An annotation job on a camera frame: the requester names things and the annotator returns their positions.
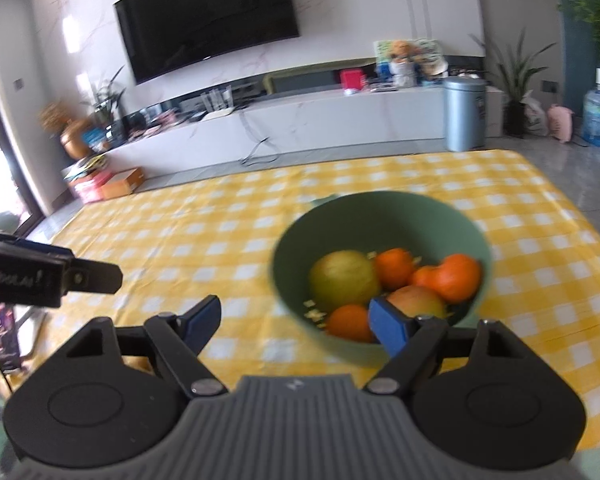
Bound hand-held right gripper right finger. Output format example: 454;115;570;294
362;297;521;395

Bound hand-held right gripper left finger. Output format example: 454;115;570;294
67;296;229;397

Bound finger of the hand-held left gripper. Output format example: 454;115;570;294
62;255;123;297

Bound orange tangerine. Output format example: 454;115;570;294
375;248;416;291
410;266;438;288
326;304;376;343
432;254;482;303

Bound red-green apple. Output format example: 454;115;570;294
386;285;448;320

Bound yellow-green pear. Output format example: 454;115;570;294
309;250;381;311

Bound green colander bowl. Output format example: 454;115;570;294
271;191;493;367

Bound smartphone with lit screen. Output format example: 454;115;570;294
0;305;20;368

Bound yellow checkered tablecloth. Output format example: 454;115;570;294
30;149;600;453

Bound orange cardboard box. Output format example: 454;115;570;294
100;167;146;200

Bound stack of papers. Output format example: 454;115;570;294
62;155;108;181

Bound gold vase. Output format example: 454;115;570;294
60;120;98;161

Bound blue snack packet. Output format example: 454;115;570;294
82;127;112;153

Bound dried yellow flowers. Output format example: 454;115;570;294
39;101;73;133

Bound green plant in glass vase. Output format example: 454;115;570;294
82;65;126;138

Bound white router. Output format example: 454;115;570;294
202;87;236;120

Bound white marble television console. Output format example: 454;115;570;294
100;85;503;168

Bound grey metal trash can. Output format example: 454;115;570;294
442;77;488;152

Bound long-leaf potted plant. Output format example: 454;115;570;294
472;30;556;136

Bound red box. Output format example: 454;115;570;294
340;70;367;92

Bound white plastic bag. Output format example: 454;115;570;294
522;91;548;135

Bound pink fan heater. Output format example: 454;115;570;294
546;104;575;143

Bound white hand fan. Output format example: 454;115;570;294
415;39;448;78

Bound green painted picture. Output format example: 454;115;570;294
374;40;396;68

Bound blue water jug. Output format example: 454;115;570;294
581;68;600;149

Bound black wall television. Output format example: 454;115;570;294
113;0;301;86

